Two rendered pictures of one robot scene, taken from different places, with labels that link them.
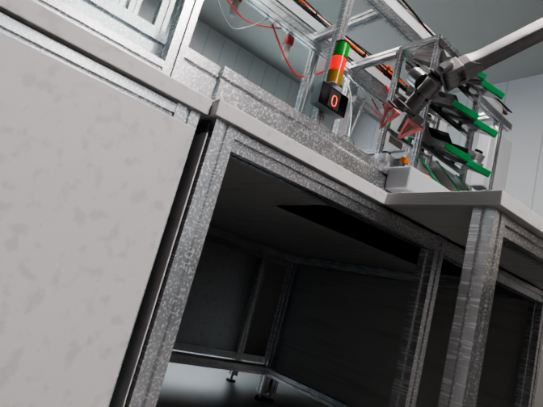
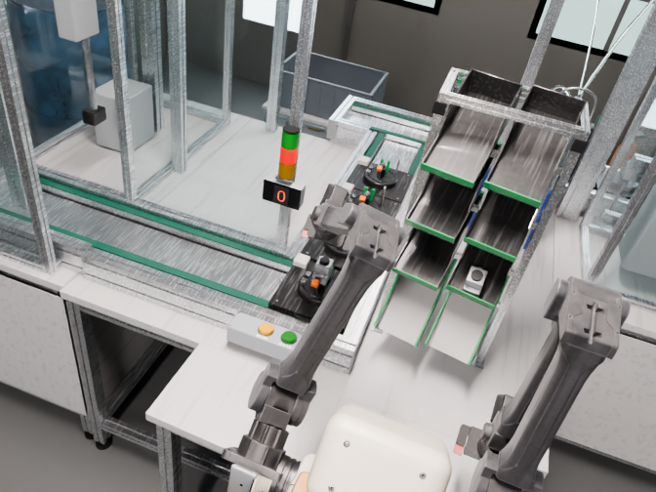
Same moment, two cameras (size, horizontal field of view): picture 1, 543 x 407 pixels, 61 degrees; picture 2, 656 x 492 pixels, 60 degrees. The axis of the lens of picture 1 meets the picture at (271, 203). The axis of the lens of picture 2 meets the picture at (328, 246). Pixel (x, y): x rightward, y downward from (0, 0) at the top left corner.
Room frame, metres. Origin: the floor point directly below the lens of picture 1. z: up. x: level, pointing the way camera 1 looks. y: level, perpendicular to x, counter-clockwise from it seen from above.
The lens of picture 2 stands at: (0.55, -1.29, 2.15)
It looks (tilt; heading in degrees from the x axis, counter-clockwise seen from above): 38 degrees down; 49
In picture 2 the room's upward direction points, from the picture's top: 10 degrees clockwise
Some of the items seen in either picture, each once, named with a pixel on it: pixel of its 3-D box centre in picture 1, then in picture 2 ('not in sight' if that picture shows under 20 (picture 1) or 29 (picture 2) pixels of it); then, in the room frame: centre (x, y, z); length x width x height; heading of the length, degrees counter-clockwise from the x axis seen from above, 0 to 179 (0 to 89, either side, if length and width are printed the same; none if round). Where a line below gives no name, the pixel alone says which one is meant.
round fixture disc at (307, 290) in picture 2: not in sight; (319, 288); (1.40, -0.31, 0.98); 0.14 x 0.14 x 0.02
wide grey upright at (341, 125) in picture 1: (336, 148); (640, 62); (2.75, -0.30, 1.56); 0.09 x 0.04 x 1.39; 127
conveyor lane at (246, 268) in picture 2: not in sight; (233, 270); (1.24, -0.06, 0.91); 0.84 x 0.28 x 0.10; 127
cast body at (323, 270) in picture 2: (381, 162); (324, 266); (1.40, -0.31, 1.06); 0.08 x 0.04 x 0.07; 37
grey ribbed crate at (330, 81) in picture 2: not in sight; (330, 88); (2.67, 1.41, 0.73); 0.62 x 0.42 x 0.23; 127
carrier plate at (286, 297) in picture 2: not in sight; (319, 293); (1.40, -0.31, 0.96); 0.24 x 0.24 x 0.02; 37
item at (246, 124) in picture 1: (279, 221); (353, 243); (1.75, -0.05, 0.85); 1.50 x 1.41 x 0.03; 127
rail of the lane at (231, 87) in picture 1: (355, 171); (215, 306); (1.11, -0.18, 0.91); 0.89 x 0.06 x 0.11; 127
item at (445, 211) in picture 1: (456, 247); (350, 382); (1.35, -0.57, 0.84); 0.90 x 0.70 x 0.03; 125
